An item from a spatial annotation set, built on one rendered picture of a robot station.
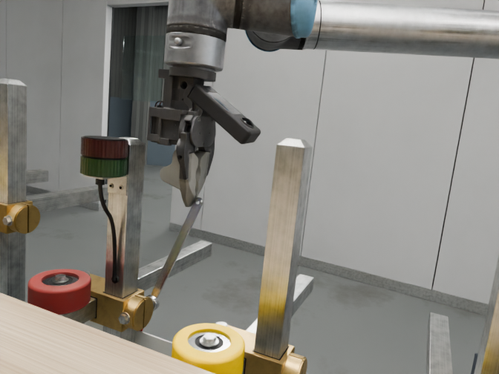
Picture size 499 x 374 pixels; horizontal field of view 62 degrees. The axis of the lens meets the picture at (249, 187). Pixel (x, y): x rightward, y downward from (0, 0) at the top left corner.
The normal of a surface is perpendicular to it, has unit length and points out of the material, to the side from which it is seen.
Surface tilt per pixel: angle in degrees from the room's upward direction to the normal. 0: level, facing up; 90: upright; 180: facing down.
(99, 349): 0
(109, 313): 90
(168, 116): 90
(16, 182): 90
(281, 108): 90
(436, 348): 0
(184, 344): 0
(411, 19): 75
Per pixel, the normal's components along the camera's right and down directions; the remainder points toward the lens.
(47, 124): -0.47, 0.10
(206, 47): 0.47, 0.20
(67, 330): 0.10, -0.98
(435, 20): 0.07, -0.08
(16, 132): 0.91, 0.15
